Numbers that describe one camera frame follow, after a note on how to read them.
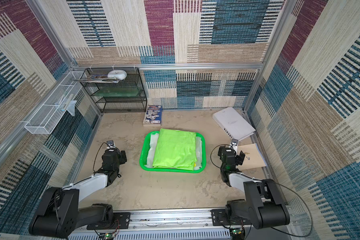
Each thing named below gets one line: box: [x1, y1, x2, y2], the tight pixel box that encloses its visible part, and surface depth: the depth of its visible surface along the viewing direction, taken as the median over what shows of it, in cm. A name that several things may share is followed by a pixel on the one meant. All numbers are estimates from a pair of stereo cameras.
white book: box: [212, 107, 256, 141], surface depth 110 cm
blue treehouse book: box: [143, 105, 162, 127], surface depth 117 cm
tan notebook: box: [237, 143, 267, 171], surface depth 96 cm
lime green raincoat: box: [152, 128, 197, 171], surface depth 87 cm
